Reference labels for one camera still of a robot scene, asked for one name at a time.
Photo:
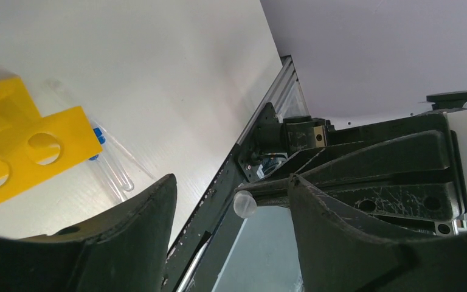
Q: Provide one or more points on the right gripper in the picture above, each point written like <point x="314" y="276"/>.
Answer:
<point x="406" y="172"/>

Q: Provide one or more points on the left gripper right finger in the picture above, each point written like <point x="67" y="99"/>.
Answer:
<point x="341" y="248"/>

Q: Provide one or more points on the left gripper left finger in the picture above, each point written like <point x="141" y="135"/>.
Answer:
<point x="121" y="249"/>

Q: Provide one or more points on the yellow test tube rack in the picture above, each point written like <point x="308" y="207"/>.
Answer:
<point x="34" y="148"/>

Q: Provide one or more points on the blue capped tube right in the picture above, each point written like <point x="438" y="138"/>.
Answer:
<point x="105" y="141"/>

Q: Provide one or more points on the blue capped tube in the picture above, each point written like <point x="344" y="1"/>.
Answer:
<point x="100" y="169"/>
<point x="105" y="141"/>

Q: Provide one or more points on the blue capped tube left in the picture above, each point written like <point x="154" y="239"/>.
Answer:
<point x="100" y="169"/>

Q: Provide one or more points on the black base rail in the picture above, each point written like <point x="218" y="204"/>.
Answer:
<point x="201" y="249"/>

